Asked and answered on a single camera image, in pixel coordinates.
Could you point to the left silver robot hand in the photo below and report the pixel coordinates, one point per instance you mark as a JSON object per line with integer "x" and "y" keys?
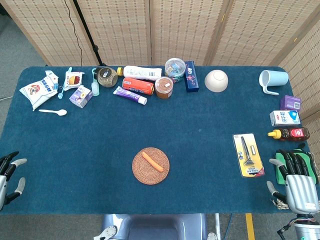
{"x": 3, "y": 185}

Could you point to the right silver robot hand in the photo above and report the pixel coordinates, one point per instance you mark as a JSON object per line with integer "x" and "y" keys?
{"x": 300, "y": 192}

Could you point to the orange carrot-like stick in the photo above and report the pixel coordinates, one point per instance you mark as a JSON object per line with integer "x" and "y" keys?
{"x": 152, "y": 161}

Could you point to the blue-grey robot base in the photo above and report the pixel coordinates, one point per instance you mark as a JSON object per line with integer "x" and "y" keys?
{"x": 155, "y": 225}

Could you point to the green cloth black trim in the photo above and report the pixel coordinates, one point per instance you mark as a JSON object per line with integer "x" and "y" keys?
{"x": 309, "y": 160}

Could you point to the honey bottle yellow cap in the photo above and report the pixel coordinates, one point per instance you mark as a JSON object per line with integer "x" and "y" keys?
{"x": 290, "y": 134}

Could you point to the yellow floor tape strip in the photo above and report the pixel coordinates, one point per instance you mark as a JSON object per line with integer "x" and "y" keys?
{"x": 250, "y": 225}

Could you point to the razor blister pack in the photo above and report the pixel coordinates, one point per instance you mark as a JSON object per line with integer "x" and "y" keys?
{"x": 248, "y": 155}

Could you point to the white blue milk carton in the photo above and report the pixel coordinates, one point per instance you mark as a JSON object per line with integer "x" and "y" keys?
{"x": 285, "y": 118}

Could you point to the white table leg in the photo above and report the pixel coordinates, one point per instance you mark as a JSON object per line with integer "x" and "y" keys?
{"x": 218, "y": 225}

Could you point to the small purple box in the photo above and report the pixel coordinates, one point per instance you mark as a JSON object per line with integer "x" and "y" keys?
{"x": 290, "y": 103}

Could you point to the white plastic spoon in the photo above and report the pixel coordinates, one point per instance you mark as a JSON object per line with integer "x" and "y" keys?
{"x": 61, "y": 112}

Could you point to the white snack bag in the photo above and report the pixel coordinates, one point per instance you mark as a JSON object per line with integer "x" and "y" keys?
{"x": 37, "y": 93}

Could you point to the white perforated metal plate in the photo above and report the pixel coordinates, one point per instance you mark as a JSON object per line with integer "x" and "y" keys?
{"x": 212, "y": 236}
{"x": 108, "y": 232}

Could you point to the dark blue table cloth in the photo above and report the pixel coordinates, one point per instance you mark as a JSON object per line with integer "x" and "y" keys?
{"x": 100, "y": 150}

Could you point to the light blue toothbrush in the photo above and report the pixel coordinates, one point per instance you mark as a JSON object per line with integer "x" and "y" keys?
{"x": 60, "y": 95}

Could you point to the blue binder clip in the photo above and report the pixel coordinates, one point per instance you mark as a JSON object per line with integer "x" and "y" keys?
{"x": 60, "y": 87}

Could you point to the light blue mug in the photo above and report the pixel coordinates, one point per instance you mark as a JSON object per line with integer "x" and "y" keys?
{"x": 275, "y": 78}

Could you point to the purple drink carton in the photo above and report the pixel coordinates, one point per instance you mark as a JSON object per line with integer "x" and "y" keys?
{"x": 80, "y": 97}

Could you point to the clear jelly cup packet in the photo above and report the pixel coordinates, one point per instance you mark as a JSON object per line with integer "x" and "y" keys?
{"x": 73, "y": 80}

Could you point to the bamboo screen panel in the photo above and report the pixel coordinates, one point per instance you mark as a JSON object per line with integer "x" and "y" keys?
{"x": 260, "y": 30}
{"x": 45, "y": 27}
{"x": 117, "y": 30}
{"x": 305, "y": 62}
{"x": 185, "y": 30}

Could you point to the pale green bottle brush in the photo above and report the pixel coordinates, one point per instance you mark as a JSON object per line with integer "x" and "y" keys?
{"x": 95, "y": 87}

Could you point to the beige bowl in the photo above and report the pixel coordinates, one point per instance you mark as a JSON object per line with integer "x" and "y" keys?
{"x": 216, "y": 81}

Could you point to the round woven rattan coaster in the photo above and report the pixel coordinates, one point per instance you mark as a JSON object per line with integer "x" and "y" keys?
{"x": 150, "y": 176}

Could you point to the dark round bowl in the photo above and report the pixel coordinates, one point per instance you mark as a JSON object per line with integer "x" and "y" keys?
{"x": 107, "y": 77}

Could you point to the purple toothpaste tube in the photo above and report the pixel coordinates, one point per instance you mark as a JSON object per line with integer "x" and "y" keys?
{"x": 127, "y": 94}

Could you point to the dark blue carton box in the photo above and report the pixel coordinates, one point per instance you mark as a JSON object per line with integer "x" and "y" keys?
{"x": 192, "y": 80}

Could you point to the loose colourful binder clips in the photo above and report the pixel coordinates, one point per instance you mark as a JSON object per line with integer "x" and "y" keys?
{"x": 178, "y": 79}

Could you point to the orange drink can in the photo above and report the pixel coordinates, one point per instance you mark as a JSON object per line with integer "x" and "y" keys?
{"x": 137, "y": 85}

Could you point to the brown jar clear lid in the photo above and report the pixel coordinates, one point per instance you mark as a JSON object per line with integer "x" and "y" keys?
{"x": 163, "y": 90}

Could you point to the black tripod pole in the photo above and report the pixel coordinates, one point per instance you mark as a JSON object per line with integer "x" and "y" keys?
{"x": 87, "y": 33}

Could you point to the clear round box of clips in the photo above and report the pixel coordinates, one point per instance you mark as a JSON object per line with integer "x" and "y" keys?
{"x": 175, "y": 67}

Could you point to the white bottle yellow cap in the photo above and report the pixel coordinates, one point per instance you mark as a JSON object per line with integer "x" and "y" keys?
{"x": 140, "y": 72}

